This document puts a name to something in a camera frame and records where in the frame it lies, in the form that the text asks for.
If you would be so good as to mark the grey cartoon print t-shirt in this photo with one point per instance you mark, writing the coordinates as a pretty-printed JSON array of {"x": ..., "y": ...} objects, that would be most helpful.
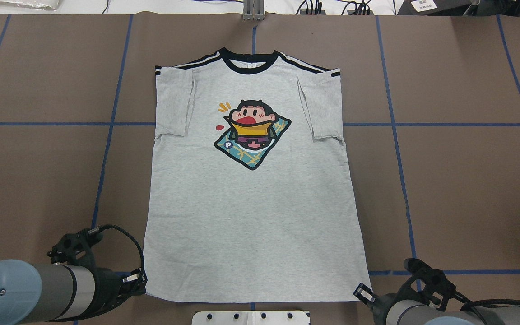
[{"x": 251, "y": 197}]

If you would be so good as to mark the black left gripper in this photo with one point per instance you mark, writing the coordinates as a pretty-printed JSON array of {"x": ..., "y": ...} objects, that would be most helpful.
[{"x": 107, "y": 285}]

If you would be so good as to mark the clear plastic bag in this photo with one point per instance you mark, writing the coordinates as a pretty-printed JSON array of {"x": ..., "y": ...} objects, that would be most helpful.
[{"x": 32, "y": 4}]

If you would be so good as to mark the aluminium frame post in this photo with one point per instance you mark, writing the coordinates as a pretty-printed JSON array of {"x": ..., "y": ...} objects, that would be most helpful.
[{"x": 253, "y": 10}]

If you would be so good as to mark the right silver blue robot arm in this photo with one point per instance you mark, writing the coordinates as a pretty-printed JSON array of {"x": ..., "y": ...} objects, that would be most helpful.
[{"x": 459, "y": 311}]

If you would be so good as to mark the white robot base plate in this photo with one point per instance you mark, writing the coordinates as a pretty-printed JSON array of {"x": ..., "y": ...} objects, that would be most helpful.
[{"x": 277, "y": 317}]

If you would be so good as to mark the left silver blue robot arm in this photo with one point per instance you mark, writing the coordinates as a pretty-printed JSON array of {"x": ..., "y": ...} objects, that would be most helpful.
[{"x": 31, "y": 293}]

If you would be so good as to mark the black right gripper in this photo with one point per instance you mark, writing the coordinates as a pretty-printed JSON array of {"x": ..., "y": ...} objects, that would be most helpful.
[{"x": 383, "y": 303}]

